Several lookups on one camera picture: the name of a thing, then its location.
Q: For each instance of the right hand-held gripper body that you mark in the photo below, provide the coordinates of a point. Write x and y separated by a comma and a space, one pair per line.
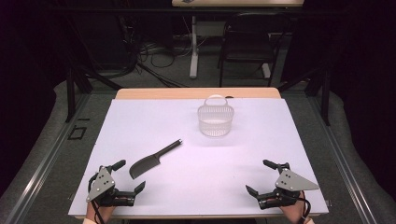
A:
291, 183

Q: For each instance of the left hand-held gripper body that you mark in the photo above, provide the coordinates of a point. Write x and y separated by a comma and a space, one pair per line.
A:
101, 184

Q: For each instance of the black kitchen knife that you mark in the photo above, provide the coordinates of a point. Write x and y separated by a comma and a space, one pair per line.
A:
146, 164

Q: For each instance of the white plastic basket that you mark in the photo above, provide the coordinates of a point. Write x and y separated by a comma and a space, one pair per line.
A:
215, 124

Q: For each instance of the person's left hand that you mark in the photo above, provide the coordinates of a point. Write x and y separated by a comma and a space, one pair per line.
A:
104, 211

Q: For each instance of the person's right hand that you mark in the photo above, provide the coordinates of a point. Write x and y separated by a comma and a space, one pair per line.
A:
292, 213

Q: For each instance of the white table mat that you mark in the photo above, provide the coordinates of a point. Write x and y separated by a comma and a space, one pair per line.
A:
199, 174

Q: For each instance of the black metal stand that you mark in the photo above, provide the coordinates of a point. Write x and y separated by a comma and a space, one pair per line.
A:
324, 93
70, 93

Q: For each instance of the wooden table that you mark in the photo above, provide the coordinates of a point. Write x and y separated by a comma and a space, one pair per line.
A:
193, 93

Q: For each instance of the black chair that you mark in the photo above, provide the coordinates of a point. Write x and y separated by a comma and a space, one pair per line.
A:
249, 46

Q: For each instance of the wooden desk with white legs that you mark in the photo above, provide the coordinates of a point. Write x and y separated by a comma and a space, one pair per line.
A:
194, 46

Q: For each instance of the metal floor rail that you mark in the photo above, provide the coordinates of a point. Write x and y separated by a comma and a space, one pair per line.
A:
43, 168
342, 168

